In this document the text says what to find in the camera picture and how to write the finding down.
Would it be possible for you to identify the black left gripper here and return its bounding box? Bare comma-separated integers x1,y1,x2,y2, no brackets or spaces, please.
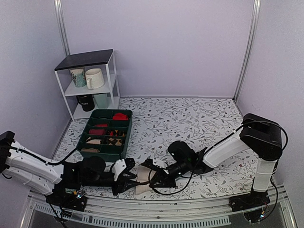
83,172,140,197

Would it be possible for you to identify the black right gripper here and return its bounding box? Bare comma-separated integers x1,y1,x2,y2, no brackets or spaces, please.
150,160,190,188

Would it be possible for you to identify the cream and brown sock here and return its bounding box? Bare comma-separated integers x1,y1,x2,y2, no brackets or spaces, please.
135,165,155,196

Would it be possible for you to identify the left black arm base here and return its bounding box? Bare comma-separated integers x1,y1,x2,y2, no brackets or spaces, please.
46,189,87,212

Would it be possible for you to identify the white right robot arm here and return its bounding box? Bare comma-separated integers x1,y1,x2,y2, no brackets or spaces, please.
141,114,285,207

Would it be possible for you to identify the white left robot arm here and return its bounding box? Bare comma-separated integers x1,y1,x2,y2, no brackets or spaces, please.
0,131,140,206

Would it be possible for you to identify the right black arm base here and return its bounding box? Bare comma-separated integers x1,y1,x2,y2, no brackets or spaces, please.
228,188,270,212

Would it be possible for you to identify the argyle rolled sock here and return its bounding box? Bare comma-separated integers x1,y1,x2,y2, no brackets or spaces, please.
105,137,124,146
105,129,127,137

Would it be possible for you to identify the green divided organizer tray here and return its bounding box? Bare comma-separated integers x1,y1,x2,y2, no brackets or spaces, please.
76,109,133,162

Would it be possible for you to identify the tan rolled sock front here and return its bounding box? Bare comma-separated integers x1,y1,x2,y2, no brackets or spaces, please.
80,148,99,153

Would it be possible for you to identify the beige rolled sock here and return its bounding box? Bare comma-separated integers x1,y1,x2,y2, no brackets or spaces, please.
85,137,103,145

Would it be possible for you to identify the dark red rolled sock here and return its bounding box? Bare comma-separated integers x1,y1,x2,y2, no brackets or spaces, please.
88,129,106,135

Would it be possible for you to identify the red rolled sock middle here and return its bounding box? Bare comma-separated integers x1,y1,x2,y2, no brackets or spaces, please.
94,123,108,128

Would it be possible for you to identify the red rolled sock back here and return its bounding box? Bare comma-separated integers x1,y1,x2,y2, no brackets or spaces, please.
112,113,129,121

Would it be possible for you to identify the floral table mat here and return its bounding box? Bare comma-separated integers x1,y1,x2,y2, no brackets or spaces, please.
46,96,270,200

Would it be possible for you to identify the pale green mug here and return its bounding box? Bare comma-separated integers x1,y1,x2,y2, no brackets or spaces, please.
94,93,109,109

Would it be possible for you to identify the black mug with lettering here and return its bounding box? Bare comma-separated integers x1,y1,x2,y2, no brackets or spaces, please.
76,95,95,112

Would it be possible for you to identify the white shelf with black top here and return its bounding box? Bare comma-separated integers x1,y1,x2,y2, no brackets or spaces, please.
54,49,120,121

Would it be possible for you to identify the cream ceramic mug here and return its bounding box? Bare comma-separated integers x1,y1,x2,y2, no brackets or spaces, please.
85,68,105,90

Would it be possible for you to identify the teal patterned mug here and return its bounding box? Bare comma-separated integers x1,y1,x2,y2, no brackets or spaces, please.
70,68,86,88

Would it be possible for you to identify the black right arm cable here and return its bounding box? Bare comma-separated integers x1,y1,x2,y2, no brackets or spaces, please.
148,166,198,196

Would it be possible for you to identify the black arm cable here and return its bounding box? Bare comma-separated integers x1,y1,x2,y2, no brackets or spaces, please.
148,166,198,196
0,146,83,166

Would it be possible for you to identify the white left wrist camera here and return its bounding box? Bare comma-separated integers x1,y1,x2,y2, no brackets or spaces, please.
111,159,126,181

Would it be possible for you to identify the aluminium front rail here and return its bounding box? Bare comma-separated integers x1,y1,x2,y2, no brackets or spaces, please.
21,185,300,228

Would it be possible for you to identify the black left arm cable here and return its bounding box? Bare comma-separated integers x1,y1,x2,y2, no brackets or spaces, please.
0,146,83,166

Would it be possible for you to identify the left aluminium corner post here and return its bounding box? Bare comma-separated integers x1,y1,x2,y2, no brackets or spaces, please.
54,0,70,56

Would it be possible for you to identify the aluminium corner post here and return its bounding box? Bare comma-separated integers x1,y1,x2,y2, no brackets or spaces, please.
233,0,261,103
54,0,70,56

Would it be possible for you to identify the right aluminium corner post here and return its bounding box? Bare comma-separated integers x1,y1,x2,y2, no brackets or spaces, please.
233,0,261,103

